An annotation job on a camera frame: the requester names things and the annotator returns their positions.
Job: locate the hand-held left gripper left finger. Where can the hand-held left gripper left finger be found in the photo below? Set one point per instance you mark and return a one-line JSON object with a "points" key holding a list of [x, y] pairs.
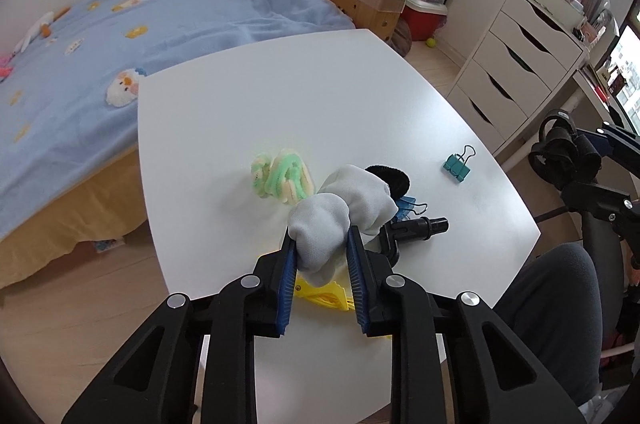
{"points": [[287, 294]]}

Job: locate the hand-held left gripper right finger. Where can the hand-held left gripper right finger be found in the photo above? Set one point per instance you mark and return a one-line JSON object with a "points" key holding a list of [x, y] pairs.
{"points": [[357, 289]]}

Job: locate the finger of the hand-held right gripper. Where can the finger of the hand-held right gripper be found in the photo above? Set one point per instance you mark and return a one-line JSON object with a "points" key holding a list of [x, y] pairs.
{"points": [[607, 141], [600, 199]]}

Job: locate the grey cloth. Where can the grey cloth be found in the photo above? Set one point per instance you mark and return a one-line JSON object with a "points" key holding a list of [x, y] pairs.
{"points": [[345, 199]]}

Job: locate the blue binder clip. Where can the blue binder clip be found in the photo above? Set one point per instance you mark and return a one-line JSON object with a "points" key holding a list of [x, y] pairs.
{"points": [[407, 204]]}

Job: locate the yellow plastic clip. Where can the yellow plastic clip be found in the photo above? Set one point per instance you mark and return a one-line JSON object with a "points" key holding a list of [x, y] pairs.
{"points": [[325, 296]]}

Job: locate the black plastic tube part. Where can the black plastic tube part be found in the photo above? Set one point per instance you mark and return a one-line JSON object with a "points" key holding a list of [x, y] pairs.
{"points": [[415, 228]]}

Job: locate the black fuzzy pad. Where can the black fuzzy pad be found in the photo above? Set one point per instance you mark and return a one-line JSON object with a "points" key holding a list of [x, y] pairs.
{"points": [[395, 181]]}

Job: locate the person's left leg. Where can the person's left leg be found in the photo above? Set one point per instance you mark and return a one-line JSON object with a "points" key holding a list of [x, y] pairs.
{"points": [[550, 304]]}

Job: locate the white drawer unit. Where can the white drawer unit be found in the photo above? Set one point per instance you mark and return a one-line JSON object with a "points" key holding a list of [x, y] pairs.
{"points": [[515, 58]]}

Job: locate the teal binder clip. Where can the teal binder clip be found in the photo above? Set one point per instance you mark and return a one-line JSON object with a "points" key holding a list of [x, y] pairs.
{"points": [[456, 167]]}

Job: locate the red cooler box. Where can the red cooler box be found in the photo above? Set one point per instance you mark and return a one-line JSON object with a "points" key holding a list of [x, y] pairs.
{"points": [[422, 23]]}

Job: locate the yellow bed skirt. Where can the yellow bed skirt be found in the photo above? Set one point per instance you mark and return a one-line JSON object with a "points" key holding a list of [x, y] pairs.
{"points": [[75, 214]]}

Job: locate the blue printed blanket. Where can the blue printed blanket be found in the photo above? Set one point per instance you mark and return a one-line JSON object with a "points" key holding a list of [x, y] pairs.
{"points": [[175, 18]]}

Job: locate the pink plush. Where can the pink plush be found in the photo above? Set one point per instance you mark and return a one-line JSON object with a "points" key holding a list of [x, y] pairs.
{"points": [[4, 71]]}

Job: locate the white goose plush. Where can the white goose plush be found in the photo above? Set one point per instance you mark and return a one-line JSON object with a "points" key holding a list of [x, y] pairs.
{"points": [[35, 31]]}

